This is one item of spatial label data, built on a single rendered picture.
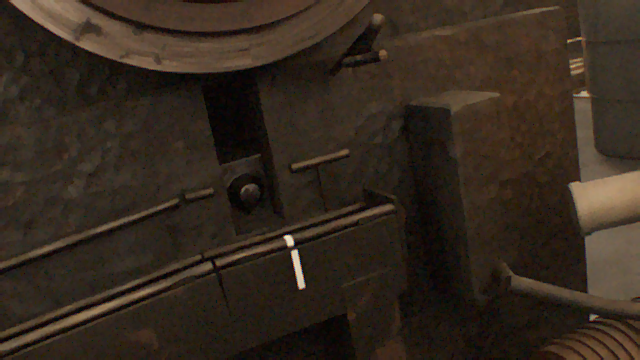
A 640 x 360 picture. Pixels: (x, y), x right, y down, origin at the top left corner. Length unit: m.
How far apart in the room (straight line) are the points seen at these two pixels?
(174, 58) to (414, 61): 0.32
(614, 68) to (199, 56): 2.78
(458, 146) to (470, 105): 0.05
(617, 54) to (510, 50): 2.36
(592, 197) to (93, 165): 0.51
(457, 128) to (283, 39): 0.21
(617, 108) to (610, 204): 2.56
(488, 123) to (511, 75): 0.17
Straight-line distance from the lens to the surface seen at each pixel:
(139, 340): 0.59
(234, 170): 0.71
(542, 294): 0.71
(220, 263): 0.59
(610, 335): 0.74
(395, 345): 0.69
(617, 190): 0.70
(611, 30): 3.18
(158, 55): 0.55
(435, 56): 0.77
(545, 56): 0.89
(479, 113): 0.68
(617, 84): 3.21
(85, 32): 0.55
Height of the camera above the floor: 0.91
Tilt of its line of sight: 14 degrees down
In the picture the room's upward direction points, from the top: 11 degrees counter-clockwise
